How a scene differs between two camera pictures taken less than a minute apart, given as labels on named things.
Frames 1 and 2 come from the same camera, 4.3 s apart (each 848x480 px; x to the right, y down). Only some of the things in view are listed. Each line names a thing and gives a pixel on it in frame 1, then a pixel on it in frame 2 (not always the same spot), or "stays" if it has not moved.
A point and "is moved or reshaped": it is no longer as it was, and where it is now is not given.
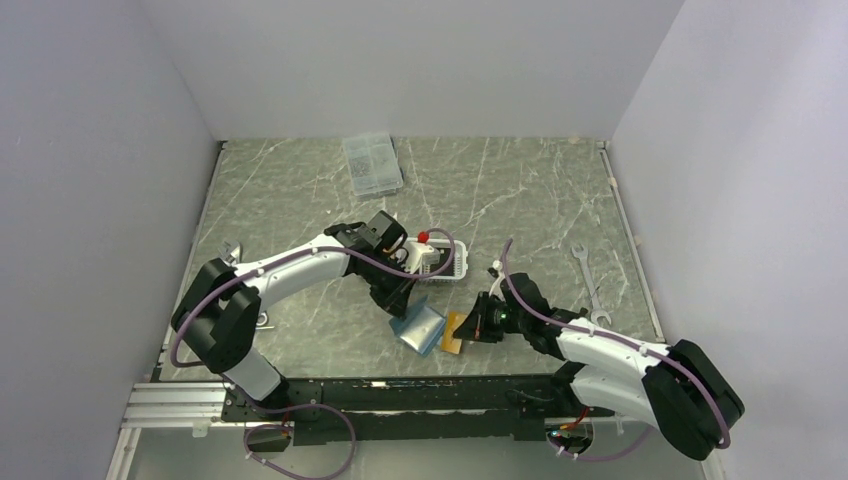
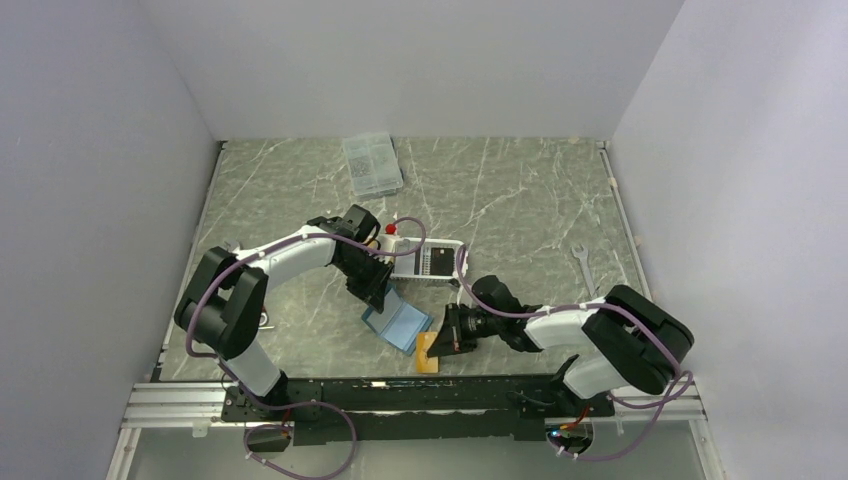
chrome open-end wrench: [597, 313] stays
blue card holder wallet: [422, 328] is moved or reshaped
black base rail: [344, 410] stays
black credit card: [444, 256] stays
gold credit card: [449, 343] is moved or reshaped
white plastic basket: [452, 261] stays
